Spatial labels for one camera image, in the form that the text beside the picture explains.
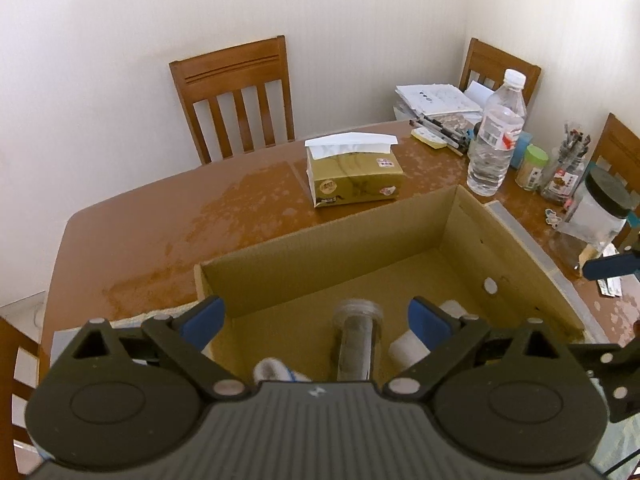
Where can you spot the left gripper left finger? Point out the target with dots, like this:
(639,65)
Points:
(179,342)

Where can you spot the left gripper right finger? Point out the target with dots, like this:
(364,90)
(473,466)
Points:
(452,343)

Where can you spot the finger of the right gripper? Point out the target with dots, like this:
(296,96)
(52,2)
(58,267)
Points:
(611,266)

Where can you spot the white green labelled box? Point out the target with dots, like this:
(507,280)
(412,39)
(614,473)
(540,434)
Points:
(429,327)

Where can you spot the white sock blue band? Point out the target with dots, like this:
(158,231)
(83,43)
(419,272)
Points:
(274,370)

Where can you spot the large jar black lid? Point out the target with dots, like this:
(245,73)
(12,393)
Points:
(597,213)

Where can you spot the wooden chair far right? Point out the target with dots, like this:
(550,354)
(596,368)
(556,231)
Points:
(617,152)

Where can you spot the wooden chair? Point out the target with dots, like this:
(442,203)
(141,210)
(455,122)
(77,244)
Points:
(206,77)
(12,342)
(617,152)

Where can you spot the teal checked table cloth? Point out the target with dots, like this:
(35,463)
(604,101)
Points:
(523,409)

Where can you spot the pen holder with pens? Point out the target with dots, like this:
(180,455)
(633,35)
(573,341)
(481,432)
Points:
(562,174)

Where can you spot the brown cardboard box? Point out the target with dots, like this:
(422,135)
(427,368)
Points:
(280,296)

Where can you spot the green lid small jar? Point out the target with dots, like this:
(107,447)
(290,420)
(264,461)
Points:
(532,166)

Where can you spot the clear plastic water bottle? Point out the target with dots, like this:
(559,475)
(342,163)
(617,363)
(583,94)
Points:
(503,120)

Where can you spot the wooden chair left side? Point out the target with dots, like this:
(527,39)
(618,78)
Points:
(12,342)

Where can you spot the gold tissue box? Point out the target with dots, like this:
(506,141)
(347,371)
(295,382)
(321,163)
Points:
(353,168)

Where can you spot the wooden chair right corner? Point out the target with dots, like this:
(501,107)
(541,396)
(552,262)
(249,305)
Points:
(490,63)

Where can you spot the stack of white papers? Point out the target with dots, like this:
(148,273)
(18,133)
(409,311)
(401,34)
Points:
(417,101)

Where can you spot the wooden chair far side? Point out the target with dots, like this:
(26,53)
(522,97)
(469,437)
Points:
(206,77)

